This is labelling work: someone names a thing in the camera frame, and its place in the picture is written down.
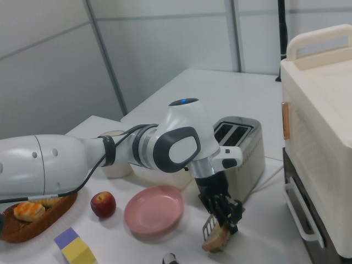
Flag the white toaster power cable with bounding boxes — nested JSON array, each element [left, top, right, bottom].
[[252, 164, 284, 193]]

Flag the dark brown cabinet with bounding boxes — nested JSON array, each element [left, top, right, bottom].
[[282, 147, 343, 264]]

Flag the copper door handle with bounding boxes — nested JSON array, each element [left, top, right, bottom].
[[281, 101, 291, 141]]

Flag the yellow foam block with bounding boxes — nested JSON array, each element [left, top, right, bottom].
[[60, 236, 97, 264]]

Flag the white bar handle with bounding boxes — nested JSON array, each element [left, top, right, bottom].
[[283, 183, 326, 249]]

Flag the large cream appliance with handle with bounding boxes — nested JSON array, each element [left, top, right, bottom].
[[279, 24, 352, 259]]

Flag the purple foam block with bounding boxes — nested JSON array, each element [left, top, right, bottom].
[[53, 227, 80, 250]]

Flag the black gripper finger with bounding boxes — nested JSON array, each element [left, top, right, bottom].
[[226, 197, 244, 235], [210, 194, 229, 228]]

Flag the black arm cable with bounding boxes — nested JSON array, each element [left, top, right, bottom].
[[0, 124, 159, 205]]

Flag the small cream lidded bin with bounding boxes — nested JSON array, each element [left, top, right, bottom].
[[97, 129, 134, 178]]

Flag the long striped bread roll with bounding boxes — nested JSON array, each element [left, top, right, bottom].
[[30, 196, 64, 208]]

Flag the white square plastic container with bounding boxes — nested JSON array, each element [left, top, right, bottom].
[[129, 162, 194, 192]]

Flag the black pole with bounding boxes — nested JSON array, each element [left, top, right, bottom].
[[276, 0, 288, 82]]

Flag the metal toast rack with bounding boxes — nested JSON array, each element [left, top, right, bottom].
[[202, 214, 232, 252]]

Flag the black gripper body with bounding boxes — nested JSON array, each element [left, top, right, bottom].
[[194, 171, 231, 215]]

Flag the black and white toy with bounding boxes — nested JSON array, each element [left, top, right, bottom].
[[162, 252, 179, 264]]

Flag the brown bread slice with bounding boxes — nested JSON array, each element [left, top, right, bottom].
[[201, 219, 232, 252]]

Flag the cream chrome two-slot toaster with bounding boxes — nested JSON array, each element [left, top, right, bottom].
[[213, 115, 266, 206]]

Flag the red apple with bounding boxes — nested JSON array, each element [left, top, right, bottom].
[[90, 191, 117, 218]]

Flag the pink plastic plate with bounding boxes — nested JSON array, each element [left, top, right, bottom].
[[123, 185, 185, 236]]

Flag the brown wicker basket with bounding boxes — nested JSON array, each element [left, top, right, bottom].
[[0, 192, 79, 244]]

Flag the short glazed bread roll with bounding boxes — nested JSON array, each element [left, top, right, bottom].
[[13, 201, 46, 222]]

